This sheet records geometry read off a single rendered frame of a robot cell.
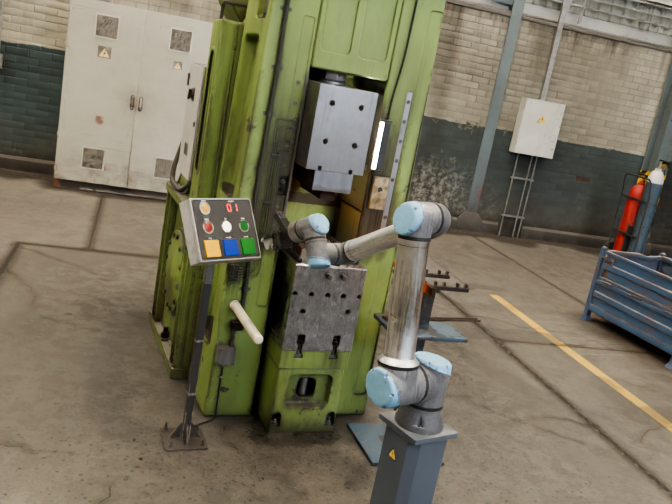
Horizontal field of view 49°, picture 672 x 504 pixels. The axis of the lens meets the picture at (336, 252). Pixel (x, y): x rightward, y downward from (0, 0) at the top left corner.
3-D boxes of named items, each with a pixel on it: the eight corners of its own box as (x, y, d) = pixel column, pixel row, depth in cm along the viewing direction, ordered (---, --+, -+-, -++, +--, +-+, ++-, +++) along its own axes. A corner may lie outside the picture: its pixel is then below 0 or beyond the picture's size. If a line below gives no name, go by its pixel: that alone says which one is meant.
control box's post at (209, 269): (189, 441, 356) (221, 225, 331) (181, 441, 354) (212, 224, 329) (187, 437, 359) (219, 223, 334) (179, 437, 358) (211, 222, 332)
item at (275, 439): (355, 452, 375) (356, 450, 375) (245, 455, 352) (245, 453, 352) (328, 414, 410) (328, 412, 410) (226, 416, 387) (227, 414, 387)
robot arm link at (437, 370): (452, 405, 280) (462, 362, 276) (421, 412, 269) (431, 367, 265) (423, 388, 291) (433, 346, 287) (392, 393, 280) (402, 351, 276)
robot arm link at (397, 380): (423, 409, 268) (451, 204, 257) (388, 417, 257) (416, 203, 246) (394, 395, 280) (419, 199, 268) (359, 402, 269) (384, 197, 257)
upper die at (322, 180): (350, 194, 360) (353, 175, 358) (311, 189, 352) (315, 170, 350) (320, 177, 397) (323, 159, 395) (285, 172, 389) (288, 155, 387)
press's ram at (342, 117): (378, 178, 363) (394, 96, 354) (305, 168, 348) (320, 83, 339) (346, 163, 400) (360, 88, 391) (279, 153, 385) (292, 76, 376)
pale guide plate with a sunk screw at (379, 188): (384, 210, 383) (390, 178, 379) (368, 208, 379) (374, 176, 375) (382, 209, 385) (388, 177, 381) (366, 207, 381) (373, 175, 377)
